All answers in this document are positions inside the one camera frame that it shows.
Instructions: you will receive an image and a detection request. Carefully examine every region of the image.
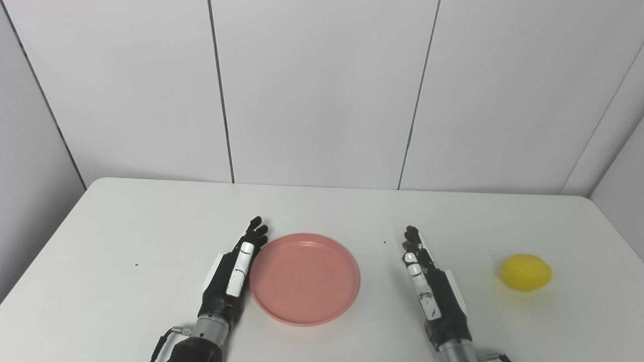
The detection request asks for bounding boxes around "pink round plate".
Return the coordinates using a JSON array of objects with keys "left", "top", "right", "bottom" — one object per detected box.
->
[{"left": 249, "top": 232, "right": 361, "bottom": 327}]

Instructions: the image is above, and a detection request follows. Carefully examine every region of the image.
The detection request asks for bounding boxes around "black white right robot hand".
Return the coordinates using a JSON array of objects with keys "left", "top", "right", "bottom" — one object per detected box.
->
[{"left": 401, "top": 225, "right": 473, "bottom": 347}]

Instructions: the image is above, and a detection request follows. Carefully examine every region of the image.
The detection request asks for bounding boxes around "yellow lemon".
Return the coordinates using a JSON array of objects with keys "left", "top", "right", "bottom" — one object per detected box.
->
[{"left": 500, "top": 254, "right": 553, "bottom": 292}]

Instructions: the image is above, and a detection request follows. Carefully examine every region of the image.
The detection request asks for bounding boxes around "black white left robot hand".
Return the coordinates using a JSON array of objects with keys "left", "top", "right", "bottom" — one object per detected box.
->
[{"left": 197, "top": 216, "right": 270, "bottom": 323}]

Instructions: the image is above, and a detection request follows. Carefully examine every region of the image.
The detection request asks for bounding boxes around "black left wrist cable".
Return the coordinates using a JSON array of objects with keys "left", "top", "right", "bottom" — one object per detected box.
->
[{"left": 150, "top": 326, "right": 193, "bottom": 362}]

